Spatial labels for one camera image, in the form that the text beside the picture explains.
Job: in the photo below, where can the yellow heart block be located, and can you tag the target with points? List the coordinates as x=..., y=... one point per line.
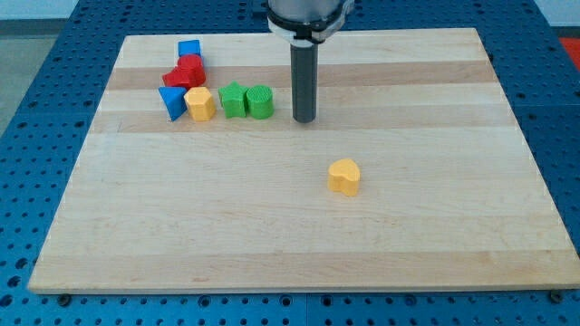
x=344, y=176

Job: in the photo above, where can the blue triangle block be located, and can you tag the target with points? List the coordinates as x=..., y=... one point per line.
x=173, y=98

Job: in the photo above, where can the green cylinder block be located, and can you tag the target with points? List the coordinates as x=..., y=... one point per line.
x=260, y=102

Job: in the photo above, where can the yellow hexagon block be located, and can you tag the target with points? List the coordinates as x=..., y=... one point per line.
x=200, y=104

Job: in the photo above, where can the blue cube block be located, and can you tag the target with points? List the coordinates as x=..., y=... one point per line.
x=189, y=47

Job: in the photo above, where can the red pentagon block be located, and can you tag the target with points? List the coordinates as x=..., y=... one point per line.
x=177, y=77

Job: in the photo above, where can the light wooden board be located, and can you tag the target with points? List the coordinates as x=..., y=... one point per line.
x=450, y=196

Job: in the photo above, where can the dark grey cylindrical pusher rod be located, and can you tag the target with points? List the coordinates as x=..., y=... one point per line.
x=304, y=82

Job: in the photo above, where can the blue perforated metal table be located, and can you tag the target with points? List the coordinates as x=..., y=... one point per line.
x=42, y=141

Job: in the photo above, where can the green star block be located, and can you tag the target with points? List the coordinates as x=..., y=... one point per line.
x=233, y=100

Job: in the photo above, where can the red cylinder block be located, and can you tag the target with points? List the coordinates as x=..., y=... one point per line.
x=193, y=67

